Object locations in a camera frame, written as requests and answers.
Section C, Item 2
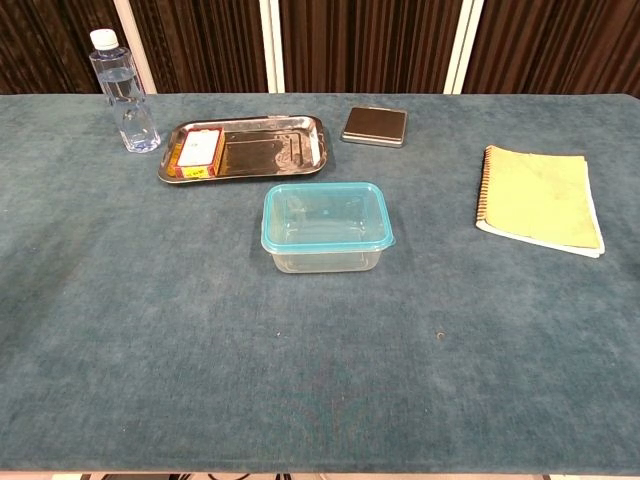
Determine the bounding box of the clear container with teal lid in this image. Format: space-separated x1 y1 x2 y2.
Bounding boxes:
264 189 389 275

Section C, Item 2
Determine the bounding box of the blue plastic piece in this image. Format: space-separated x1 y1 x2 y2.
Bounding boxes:
260 181 396 256

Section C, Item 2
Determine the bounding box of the red yellow card box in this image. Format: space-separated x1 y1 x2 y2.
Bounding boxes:
166 126 227 180

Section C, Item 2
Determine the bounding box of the stainless steel tray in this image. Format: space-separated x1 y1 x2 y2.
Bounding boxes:
157 114 330 185

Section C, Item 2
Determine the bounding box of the square metal digital scale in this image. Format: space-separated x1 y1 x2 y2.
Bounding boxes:
340 106 409 149

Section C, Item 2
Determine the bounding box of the blue table cloth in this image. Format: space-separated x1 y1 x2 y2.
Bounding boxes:
0 92 640 475

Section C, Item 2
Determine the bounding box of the spiral notebook kraft cover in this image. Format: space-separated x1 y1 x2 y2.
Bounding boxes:
474 144 606 260

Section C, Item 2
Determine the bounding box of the clear plastic water bottle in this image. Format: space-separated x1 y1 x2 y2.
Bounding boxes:
88 28 162 154

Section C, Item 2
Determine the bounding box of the white partition post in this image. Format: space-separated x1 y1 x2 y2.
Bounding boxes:
443 0 485 95
258 0 286 94
112 0 158 95

